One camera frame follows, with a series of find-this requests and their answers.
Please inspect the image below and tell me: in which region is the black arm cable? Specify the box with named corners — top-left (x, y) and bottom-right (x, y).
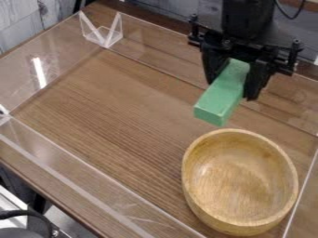
top-left (273, 0), bottom-right (309, 20)

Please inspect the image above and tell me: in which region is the clear acrylic corner bracket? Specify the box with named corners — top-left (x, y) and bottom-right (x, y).
top-left (79, 12), bottom-right (123, 48)

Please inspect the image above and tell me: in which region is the brown wooden bowl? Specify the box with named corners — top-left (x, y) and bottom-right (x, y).
top-left (182, 128), bottom-right (299, 236)

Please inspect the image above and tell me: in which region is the clear acrylic tray wall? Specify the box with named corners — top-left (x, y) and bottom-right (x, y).
top-left (0, 10), bottom-right (318, 238)

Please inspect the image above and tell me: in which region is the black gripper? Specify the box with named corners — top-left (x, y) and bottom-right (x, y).
top-left (187, 0), bottom-right (305, 100)

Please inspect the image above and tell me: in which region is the green rectangular block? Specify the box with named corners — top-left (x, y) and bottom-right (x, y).
top-left (194, 59), bottom-right (250, 126)

